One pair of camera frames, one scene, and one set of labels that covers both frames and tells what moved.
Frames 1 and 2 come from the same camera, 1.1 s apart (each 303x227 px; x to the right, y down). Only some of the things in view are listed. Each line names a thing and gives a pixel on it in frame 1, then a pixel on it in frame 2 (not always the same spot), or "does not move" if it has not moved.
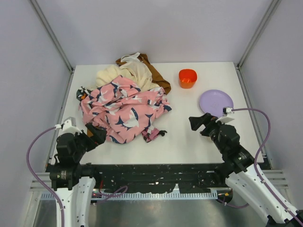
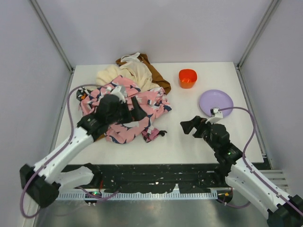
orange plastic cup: (187, 78) does not move
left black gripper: (89, 137) -> (129, 112)
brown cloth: (155, 78) does not move
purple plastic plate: (213, 101) does not move
